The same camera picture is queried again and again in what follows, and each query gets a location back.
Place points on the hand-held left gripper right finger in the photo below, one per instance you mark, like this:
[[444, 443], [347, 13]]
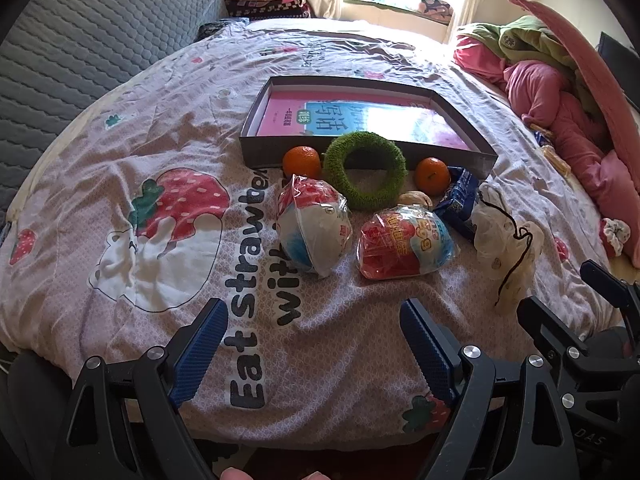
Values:
[[425, 345]]

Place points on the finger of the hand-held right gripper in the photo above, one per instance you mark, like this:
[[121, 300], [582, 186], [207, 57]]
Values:
[[547, 327], [607, 285]]

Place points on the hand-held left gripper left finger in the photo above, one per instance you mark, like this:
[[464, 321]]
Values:
[[200, 355]]

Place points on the red bowl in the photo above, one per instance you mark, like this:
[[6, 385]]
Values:
[[395, 250]]

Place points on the beige walnut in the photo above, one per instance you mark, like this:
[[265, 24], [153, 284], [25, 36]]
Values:
[[415, 200]]

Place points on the white blue bowl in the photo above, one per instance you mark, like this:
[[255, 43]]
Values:
[[310, 230]]

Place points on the shallow grey cardboard box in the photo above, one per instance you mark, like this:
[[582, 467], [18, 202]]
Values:
[[265, 152]]

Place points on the person's left hand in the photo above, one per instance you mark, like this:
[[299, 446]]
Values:
[[235, 474]]

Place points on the white red scrunchie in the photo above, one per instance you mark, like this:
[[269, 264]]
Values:
[[616, 235]]

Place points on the strawberry printed bedsheet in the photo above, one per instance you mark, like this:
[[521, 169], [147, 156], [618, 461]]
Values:
[[125, 285]]

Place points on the yellow snack packet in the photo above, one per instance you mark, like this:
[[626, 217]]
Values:
[[556, 160]]

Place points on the small blue snack packet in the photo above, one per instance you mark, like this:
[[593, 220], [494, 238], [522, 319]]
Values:
[[542, 137]]

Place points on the orange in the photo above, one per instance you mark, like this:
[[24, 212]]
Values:
[[433, 176], [301, 162]]

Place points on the pink duvet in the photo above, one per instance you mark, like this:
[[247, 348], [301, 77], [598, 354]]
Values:
[[550, 95]]

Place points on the salmon pink mat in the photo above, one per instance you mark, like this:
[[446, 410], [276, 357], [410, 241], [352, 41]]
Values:
[[600, 80]]

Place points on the black monitor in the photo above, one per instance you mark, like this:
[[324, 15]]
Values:
[[620, 60]]

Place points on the green blanket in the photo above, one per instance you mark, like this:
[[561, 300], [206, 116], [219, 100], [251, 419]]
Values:
[[530, 40]]

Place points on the patterned cloth bundle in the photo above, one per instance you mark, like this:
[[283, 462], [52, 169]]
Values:
[[435, 9]]

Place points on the grey quilted headboard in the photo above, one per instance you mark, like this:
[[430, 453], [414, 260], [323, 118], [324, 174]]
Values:
[[100, 35]]

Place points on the dark checkered folded blanket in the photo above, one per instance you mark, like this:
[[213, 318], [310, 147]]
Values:
[[270, 10]]

